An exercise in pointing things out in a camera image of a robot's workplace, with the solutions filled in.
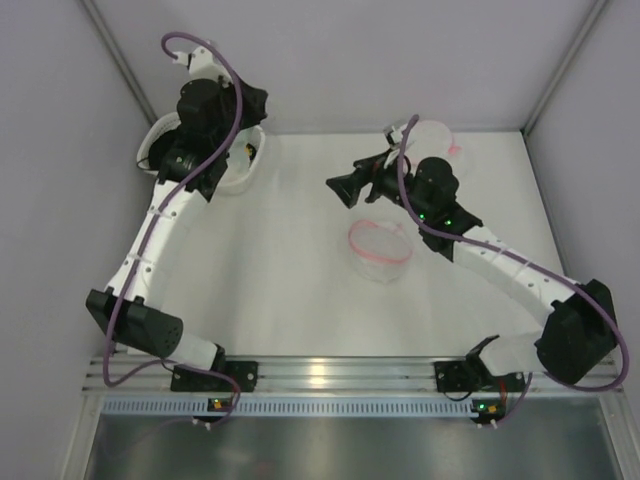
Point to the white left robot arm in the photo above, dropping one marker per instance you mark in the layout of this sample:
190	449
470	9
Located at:
213	134

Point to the black garment in basket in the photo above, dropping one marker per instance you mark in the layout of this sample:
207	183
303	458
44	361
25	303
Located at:
159	148

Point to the white plastic laundry basket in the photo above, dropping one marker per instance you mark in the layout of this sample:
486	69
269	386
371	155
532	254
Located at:
171	121

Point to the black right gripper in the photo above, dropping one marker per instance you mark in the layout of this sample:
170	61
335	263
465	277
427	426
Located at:
370	173

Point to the aluminium corner post left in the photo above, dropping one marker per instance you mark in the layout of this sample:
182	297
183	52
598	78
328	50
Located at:
118	59

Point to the grey slotted cable duct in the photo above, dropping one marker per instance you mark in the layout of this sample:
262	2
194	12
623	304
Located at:
254	406

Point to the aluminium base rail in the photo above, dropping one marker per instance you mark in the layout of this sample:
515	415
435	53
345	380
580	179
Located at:
298	376

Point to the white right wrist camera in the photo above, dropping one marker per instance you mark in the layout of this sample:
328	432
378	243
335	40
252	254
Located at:
393	135

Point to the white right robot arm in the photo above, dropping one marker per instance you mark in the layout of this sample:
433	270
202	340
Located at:
571	336

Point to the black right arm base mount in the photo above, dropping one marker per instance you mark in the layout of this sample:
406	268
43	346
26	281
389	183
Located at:
466	376

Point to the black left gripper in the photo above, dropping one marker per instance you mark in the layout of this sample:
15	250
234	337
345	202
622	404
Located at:
251	103

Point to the aluminium corner post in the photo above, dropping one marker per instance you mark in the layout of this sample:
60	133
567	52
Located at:
568	58
118	59

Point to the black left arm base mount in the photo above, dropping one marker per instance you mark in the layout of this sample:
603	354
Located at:
242	374

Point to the aluminium corner post right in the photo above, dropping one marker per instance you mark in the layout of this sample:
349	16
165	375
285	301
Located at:
568	58

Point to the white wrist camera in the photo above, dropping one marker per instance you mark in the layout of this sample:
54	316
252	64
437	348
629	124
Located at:
200	64
393	135

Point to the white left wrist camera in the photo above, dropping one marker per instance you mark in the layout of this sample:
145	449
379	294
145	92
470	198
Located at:
200	64

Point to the white mesh laundry bag front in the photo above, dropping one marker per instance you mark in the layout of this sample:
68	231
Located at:
380	249

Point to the mint green bra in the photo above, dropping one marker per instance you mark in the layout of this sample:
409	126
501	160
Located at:
238	161

